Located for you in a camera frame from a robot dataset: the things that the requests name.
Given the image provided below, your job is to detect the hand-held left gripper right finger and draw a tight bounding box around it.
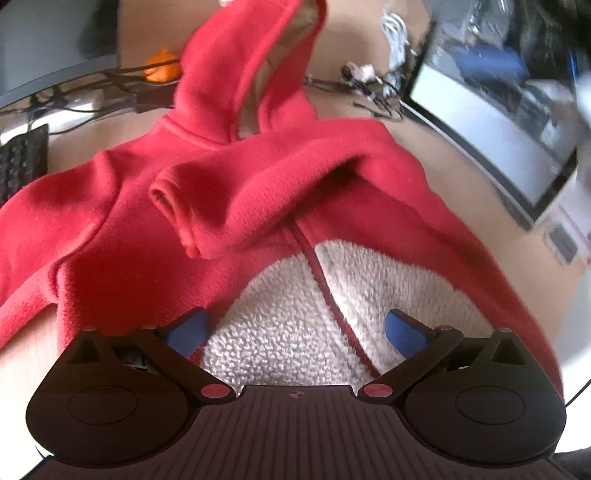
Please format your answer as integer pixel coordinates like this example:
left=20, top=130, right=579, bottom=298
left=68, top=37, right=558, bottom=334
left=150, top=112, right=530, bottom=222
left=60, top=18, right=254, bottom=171
left=359, top=309, right=527, bottom=407

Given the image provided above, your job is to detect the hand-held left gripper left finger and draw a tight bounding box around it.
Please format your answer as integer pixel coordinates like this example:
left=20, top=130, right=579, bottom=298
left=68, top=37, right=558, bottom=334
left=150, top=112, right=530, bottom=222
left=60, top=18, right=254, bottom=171
left=68, top=307, right=235, bottom=402

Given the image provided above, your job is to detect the red fleece hoodie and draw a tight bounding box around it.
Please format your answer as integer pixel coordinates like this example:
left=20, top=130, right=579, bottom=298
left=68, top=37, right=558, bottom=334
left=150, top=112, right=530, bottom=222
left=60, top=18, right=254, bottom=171
left=0, top=0, right=566, bottom=407

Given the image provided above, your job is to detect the white box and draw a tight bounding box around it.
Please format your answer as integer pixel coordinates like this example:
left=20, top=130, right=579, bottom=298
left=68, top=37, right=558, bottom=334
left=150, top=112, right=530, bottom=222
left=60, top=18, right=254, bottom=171
left=536, top=171, right=591, bottom=268

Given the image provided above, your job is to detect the black monitor stand base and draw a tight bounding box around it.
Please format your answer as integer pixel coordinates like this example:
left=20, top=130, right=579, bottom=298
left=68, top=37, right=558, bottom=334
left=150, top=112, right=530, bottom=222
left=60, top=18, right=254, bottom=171
left=104, top=69, right=180, bottom=114

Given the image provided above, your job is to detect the black keyboard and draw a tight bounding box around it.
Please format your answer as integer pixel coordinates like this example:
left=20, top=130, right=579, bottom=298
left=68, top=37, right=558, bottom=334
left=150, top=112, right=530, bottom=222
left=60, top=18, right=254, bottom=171
left=0, top=124, right=51, bottom=206

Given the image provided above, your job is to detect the glass-sided computer case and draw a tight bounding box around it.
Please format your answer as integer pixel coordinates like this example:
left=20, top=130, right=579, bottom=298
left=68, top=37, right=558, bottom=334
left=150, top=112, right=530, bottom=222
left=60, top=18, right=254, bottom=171
left=399, top=0, right=591, bottom=232

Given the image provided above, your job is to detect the orange plastic object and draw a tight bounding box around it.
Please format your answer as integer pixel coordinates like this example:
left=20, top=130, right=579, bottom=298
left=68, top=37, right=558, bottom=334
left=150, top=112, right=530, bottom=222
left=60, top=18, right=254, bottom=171
left=144, top=48, right=182, bottom=84

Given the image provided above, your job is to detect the black monitor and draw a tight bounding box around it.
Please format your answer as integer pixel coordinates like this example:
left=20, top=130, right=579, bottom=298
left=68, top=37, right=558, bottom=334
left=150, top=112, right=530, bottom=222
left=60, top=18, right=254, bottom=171
left=0, top=0, right=122, bottom=109

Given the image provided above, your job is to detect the black cable bundle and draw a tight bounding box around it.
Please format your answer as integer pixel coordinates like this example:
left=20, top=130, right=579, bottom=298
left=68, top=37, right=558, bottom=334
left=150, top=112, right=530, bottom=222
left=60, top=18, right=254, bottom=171
left=342, top=62, right=409, bottom=121

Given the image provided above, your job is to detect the long black cable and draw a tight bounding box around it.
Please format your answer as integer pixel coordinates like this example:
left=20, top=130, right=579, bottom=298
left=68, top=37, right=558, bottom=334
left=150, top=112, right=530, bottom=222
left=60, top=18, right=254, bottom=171
left=28, top=65, right=148, bottom=118

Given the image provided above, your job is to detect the white coiled cable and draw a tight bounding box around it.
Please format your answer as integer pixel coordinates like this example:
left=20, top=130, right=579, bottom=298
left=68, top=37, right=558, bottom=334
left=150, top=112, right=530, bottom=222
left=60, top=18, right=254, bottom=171
left=379, top=11, right=411, bottom=75

